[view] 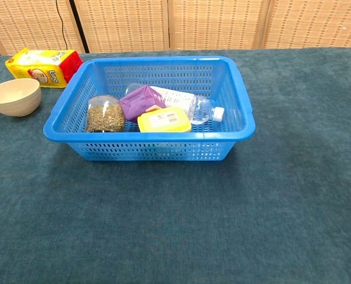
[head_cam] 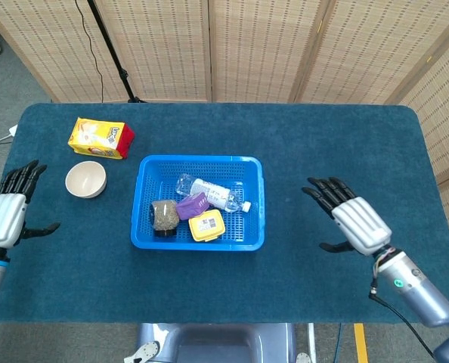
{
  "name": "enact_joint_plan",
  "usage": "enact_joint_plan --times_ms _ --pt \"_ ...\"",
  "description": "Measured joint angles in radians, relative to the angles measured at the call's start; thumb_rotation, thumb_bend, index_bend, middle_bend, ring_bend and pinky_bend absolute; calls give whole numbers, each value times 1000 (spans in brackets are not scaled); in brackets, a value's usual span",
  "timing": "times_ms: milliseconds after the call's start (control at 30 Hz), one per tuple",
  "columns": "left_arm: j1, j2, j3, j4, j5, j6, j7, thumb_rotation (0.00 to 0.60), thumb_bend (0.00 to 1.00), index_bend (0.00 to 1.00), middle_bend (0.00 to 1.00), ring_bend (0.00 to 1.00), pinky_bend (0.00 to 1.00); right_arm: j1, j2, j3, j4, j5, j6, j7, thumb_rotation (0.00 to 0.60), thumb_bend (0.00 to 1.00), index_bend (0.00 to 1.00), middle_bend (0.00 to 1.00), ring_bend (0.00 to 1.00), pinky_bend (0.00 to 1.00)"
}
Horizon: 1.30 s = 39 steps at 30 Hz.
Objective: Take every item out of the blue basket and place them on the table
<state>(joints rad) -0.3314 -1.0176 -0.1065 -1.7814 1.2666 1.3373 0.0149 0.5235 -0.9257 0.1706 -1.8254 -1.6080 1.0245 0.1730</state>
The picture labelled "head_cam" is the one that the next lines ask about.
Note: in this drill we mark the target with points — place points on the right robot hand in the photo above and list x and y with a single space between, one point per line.
360 223

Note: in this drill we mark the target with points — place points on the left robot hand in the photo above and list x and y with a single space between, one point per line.
1 219

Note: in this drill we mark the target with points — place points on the beige bowl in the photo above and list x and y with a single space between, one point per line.
85 180

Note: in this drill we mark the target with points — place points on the yellow snack bag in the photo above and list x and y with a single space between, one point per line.
96 138

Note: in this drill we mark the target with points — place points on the clear water bottle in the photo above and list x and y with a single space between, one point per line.
213 193

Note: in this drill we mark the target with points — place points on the yellow square container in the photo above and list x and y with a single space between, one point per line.
206 225

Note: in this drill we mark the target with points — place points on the glass jar of herbs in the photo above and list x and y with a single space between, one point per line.
165 215

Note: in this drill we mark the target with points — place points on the purple carton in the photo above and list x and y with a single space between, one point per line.
192 206

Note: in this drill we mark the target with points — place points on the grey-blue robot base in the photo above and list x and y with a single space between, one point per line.
217 342

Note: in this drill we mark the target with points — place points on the blue plastic basket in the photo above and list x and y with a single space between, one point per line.
243 234

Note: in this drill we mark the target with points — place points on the teal table mat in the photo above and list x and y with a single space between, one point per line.
322 151

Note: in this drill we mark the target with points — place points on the white power adapter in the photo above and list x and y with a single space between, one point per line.
13 130

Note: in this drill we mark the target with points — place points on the yellow floor tape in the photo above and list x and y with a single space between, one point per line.
360 342

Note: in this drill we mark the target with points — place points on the white perforated foot plate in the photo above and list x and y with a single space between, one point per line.
303 358
145 349

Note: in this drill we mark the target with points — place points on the black tripod stand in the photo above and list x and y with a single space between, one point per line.
113 56

